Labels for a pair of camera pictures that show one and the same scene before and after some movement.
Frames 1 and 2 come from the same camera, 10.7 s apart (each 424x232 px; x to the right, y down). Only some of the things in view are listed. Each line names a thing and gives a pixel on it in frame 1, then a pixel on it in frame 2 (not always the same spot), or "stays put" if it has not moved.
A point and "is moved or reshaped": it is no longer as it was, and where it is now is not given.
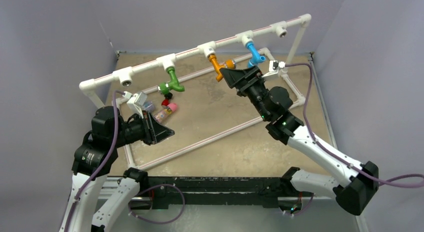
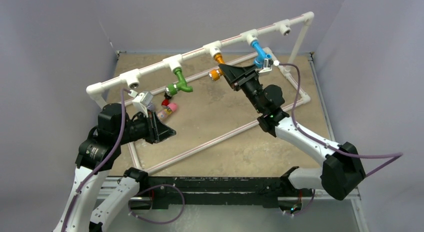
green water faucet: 173,83 -> 172,89
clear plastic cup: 149,106 stays put
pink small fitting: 162,114 stays put
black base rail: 235,191 stays put
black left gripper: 153,132 stays put
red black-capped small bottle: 168,96 stays put
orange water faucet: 229,63 is moved or reshaped
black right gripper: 243,79 stays put
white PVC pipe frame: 125,74 is moved or reshaped
